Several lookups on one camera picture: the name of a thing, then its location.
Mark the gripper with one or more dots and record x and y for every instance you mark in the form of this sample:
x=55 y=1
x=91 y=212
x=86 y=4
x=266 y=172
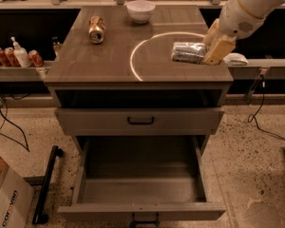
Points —
x=237 y=20

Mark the silver redbull can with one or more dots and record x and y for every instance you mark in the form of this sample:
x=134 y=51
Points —
x=188 y=52

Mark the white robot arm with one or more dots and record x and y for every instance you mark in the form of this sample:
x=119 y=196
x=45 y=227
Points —
x=238 y=19

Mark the grey drawer cabinet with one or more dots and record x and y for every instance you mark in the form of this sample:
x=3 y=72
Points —
x=132 y=67

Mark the gold crushed can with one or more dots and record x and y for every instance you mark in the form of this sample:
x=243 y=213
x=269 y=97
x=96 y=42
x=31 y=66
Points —
x=96 y=31

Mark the closed upper drawer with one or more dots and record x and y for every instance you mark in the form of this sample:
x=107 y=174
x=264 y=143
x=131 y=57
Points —
x=113 y=122

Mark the open bottom drawer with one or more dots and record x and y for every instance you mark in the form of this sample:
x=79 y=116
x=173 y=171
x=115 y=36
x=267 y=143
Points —
x=141 y=179

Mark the red soda can right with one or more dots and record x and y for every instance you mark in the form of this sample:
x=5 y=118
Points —
x=36 y=58

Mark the red soda can middle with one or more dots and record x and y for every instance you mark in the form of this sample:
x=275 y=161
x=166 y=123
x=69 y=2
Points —
x=9 y=52

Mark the white folded cloth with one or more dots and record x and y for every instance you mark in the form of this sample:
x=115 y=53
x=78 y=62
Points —
x=235 y=59

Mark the white ceramic bowl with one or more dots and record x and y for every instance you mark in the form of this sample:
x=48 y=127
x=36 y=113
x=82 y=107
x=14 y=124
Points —
x=140 y=11

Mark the small dark bottle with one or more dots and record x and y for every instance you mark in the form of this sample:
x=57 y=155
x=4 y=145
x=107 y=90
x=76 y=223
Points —
x=56 y=45

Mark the white pump bottle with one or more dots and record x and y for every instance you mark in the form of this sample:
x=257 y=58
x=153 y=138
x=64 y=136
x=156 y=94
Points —
x=21 y=54

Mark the black metal bar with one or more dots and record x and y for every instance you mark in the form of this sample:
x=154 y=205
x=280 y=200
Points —
x=39 y=216

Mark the cardboard box with logo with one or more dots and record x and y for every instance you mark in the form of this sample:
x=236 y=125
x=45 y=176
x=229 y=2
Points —
x=15 y=198

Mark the black drawer handle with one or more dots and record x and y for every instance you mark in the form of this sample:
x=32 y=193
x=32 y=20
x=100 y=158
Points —
x=140 y=121

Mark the grey wall shelf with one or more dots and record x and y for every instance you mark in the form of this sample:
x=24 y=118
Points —
x=25 y=74

